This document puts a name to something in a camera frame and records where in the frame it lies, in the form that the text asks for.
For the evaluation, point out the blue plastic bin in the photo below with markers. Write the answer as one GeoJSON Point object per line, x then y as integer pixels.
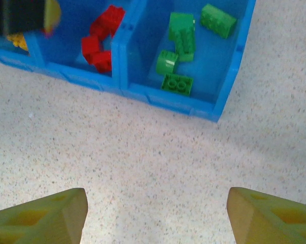
{"type": "Point", "coordinates": [214, 76]}
{"type": "Point", "coordinates": [66, 50]}
{"type": "Point", "coordinates": [10, 59]}

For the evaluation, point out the green rounded lego brick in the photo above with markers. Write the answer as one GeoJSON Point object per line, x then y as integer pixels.
{"type": "Point", "coordinates": [167, 62]}

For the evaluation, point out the yellow lego brick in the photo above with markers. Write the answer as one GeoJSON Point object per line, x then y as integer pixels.
{"type": "Point", "coordinates": [18, 42]}

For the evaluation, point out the red lego brick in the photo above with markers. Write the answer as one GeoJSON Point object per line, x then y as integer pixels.
{"type": "Point", "coordinates": [102, 62]}
{"type": "Point", "coordinates": [107, 21]}
{"type": "Point", "coordinates": [90, 48]}

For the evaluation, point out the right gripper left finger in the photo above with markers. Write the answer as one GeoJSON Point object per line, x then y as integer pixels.
{"type": "Point", "coordinates": [36, 223]}

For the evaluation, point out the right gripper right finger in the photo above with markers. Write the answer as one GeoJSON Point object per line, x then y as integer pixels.
{"type": "Point", "coordinates": [272, 223]}

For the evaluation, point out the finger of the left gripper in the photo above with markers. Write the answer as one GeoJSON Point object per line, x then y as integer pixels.
{"type": "Point", "coordinates": [52, 12]}

